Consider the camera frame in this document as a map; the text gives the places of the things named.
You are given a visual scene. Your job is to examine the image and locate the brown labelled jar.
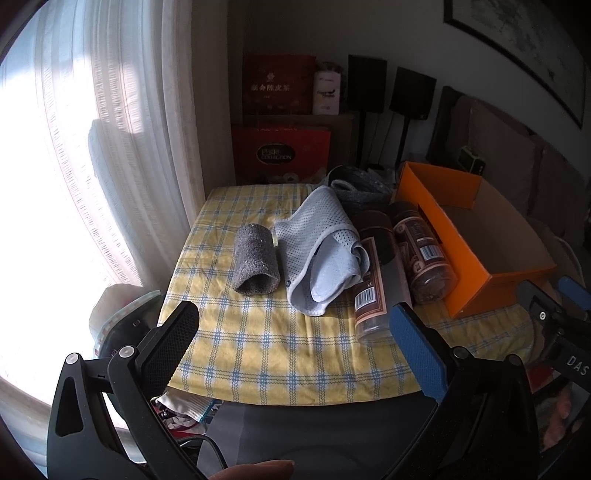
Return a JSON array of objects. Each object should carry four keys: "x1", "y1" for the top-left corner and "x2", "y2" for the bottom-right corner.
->
[
  {"x1": 353, "y1": 210, "x2": 413, "y2": 345},
  {"x1": 388, "y1": 202, "x2": 457, "y2": 304}
]

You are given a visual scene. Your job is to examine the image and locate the grey sock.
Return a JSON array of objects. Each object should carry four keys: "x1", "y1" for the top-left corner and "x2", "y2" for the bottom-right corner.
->
[{"x1": 231, "y1": 223, "x2": 280, "y2": 296}]

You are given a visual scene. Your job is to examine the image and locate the light grey mesh cloth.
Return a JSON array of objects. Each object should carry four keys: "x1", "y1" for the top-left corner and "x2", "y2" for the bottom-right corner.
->
[{"x1": 273, "y1": 186, "x2": 370, "y2": 317}]

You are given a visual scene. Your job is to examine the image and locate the black cap white characters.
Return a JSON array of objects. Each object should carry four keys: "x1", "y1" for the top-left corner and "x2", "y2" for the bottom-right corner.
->
[{"x1": 324, "y1": 165, "x2": 393, "y2": 211}]

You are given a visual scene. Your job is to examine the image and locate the person's right hand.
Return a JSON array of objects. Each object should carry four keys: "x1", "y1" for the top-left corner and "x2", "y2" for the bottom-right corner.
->
[{"x1": 537, "y1": 384, "x2": 584, "y2": 451}]

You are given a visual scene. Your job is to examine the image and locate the person's left hand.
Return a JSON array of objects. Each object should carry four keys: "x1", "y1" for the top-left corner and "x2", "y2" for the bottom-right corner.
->
[{"x1": 209, "y1": 460, "x2": 295, "y2": 480}]

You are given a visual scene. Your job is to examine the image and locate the yellow plaid table cloth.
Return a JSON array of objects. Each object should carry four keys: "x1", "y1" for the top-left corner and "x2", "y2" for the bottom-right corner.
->
[{"x1": 157, "y1": 183, "x2": 537, "y2": 407}]

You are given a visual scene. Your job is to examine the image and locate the orange cardboard box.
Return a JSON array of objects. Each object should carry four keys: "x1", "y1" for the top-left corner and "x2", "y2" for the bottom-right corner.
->
[{"x1": 396, "y1": 162, "x2": 556, "y2": 319}]

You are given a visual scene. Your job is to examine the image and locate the brown sofa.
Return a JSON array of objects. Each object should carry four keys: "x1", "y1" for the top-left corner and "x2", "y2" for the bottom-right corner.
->
[{"x1": 427, "y1": 86, "x2": 590, "y2": 245}]

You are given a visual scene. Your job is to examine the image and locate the green portable radio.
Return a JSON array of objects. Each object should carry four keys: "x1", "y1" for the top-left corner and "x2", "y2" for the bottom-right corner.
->
[{"x1": 457, "y1": 145, "x2": 486, "y2": 176}]

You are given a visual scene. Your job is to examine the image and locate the white sheer curtain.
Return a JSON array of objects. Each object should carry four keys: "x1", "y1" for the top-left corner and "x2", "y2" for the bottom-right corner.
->
[{"x1": 1, "y1": 1, "x2": 204, "y2": 466}]

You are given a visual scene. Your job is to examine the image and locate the red chocolate collection gift box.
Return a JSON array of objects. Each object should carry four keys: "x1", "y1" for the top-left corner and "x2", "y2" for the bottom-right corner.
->
[{"x1": 232, "y1": 126, "x2": 332, "y2": 185}]

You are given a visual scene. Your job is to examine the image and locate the framed ink painting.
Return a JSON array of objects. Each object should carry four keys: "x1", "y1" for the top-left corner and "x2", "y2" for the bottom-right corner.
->
[{"x1": 444, "y1": 0, "x2": 586, "y2": 128}]

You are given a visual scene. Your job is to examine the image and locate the right black speaker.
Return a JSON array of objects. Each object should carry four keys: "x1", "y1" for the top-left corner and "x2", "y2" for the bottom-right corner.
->
[{"x1": 390, "y1": 67, "x2": 437, "y2": 121}]

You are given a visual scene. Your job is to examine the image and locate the black speaker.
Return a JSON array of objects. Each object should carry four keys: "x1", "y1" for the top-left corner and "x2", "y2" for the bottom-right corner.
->
[
  {"x1": 390, "y1": 67, "x2": 437, "y2": 121},
  {"x1": 348, "y1": 54, "x2": 388, "y2": 115}
]

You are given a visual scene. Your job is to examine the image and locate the left black speaker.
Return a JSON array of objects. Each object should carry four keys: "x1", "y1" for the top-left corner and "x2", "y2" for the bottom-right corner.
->
[{"x1": 348, "y1": 54, "x2": 388, "y2": 115}]

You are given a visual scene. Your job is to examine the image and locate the white tissue pack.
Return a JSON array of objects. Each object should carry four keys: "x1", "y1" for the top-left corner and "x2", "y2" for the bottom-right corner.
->
[{"x1": 312, "y1": 62, "x2": 342, "y2": 116}]

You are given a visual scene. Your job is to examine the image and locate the red tea gift bag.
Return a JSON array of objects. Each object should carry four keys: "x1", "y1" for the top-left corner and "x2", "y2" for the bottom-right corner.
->
[{"x1": 242, "y1": 54, "x2": 317, "y2": 116}]

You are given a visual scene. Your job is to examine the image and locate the white cable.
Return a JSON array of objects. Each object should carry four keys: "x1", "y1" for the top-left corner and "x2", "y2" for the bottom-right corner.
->
[{"x1": 551, "y1": 234, "x2": 587, "y2": 282}]

